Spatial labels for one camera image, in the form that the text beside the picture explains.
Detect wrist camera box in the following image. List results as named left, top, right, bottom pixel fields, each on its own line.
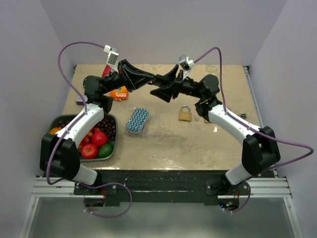
left=179, top=54, right=195, bottom=78
left=104, top=45, right=119, bottom=72

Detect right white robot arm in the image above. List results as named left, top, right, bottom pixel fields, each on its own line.
left=150, top=66, right=280, bottom=195

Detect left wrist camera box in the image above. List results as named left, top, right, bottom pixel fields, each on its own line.
left=104, top=45, right=119, bottom=72

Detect red apple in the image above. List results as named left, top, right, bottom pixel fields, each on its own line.
left=81, top=143, right=99, bottom=160
left=91, top=131, right=108, bottom=147

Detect grey fruit tray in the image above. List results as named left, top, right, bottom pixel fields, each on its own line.
left=49, top=114, right=118, bottom=162

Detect aluminium rail frame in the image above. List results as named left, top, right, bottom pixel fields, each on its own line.
left=18, top=64, right=304, bottom=238

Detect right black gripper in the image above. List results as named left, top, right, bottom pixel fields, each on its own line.
left=150, top=65, right=205, bottom=104

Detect small red fruits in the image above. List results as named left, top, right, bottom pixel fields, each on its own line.
left=77, top=127, right=100, bottom=150

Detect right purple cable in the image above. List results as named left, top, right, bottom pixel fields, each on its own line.
left=193, top=47, right=315, bottom=213

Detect red apple back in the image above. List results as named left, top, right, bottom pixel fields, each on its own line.
left=91, top=131, right=108, bottom=147

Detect purple white toothpaste box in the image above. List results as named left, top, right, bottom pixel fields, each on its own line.
left=75, top=96, right=87, bottom=106

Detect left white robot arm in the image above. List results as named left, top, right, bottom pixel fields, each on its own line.
left=40, top=60, right=156, bottom=194

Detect green avocado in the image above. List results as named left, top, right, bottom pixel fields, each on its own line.
left=98, top=143, right=113, bottom=158

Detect blue zigzag sponge pack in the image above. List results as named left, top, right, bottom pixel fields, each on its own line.
left=125, top=108, right=150, bottom=135

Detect orange razor package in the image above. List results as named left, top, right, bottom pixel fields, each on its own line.
left=110, top=86, right=129, bottom=101

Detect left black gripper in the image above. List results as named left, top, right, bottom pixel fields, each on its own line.
left=103, top=59, right=156, bottom=95

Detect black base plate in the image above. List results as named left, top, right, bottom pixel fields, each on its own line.
left=42, top=169, right=276, bottom=207

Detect red box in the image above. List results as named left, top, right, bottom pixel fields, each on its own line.
left=102, top=64, right=112, bottom=78

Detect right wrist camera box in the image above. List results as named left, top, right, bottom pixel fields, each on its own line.
left=179, top=54, right=195, bottom=78

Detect orange flower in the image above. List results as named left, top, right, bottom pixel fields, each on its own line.
left=49, top=127, right=62, bottom=135

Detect dark grape bunch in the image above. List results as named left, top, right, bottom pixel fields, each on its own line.
left=56, top=116, right=116, bottom=137

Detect red apple front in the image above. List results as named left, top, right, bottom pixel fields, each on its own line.
left=81, top=143, right=99, bottom=160

